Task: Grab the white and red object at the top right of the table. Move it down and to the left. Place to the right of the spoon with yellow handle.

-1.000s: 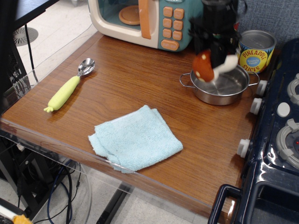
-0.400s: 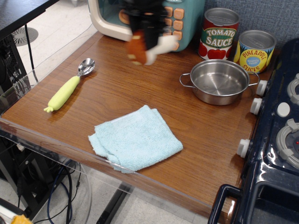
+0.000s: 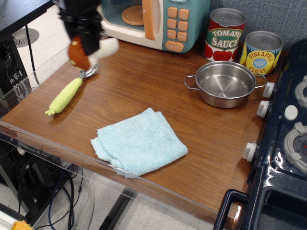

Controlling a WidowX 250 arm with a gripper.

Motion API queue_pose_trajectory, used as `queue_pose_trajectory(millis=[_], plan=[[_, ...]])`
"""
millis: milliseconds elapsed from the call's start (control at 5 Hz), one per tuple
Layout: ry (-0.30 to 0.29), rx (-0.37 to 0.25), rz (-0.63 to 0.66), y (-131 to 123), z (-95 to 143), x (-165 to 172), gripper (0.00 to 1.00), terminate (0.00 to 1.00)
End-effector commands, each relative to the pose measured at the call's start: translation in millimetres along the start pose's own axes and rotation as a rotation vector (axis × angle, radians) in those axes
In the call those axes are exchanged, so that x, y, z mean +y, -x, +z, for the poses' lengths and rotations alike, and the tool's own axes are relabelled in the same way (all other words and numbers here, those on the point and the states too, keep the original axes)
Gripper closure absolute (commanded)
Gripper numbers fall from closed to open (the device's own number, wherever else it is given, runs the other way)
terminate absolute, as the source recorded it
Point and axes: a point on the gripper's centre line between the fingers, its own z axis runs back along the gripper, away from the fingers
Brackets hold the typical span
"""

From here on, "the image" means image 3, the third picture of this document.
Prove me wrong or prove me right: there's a black cable under table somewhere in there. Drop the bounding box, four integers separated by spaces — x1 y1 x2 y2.
35 167 84 230

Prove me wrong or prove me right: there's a toy microwave teal cream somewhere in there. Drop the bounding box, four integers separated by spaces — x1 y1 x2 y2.
101 0 211 53

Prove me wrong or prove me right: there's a black table leg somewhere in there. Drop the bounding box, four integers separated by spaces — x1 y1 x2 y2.
99 193 134 230

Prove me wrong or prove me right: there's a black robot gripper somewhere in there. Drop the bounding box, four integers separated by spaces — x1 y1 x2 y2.
52 0 103 56

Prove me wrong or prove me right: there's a light blue folded cloth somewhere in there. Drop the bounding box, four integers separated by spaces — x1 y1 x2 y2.
91 108 188 178

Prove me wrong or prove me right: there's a yellow sponge object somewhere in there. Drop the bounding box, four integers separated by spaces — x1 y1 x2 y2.
11 220 33 230

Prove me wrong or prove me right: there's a white stove knob middle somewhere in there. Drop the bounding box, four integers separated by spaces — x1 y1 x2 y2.
257 101 269 118

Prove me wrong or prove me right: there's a pineapple slices can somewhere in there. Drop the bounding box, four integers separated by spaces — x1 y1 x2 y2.
239 31 284 75

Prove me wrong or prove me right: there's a tomato sauce can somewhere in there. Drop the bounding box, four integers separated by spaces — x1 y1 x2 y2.
203 8 247 61

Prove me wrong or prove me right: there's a white stove knob top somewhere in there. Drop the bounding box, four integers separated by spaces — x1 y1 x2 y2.
263 82 275 99

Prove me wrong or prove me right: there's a white stove knob bottom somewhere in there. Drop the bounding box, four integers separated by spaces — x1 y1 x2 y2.
243 143 257 163

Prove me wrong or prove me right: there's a brown white plush mushroom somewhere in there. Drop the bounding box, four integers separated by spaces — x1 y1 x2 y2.
68 35 119 71

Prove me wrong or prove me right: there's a blue cable under table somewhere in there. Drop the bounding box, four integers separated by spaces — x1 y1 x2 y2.
47 165 75 230

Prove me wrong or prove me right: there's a silver metal pot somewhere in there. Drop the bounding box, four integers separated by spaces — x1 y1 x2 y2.
184 61 267 109

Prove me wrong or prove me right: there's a white stove knob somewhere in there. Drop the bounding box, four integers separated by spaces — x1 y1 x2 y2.
263 82 275 99
243 143 257 163
257 101 269 118

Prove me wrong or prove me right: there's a spoon with green handle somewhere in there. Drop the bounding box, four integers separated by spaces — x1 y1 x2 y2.
45 63 97 116

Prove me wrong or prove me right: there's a dark blue toy stove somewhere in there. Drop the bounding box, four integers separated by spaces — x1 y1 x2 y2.
214 40 307 230

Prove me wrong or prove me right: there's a black side desk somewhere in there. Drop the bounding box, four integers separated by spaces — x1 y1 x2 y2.
0 0 54 96

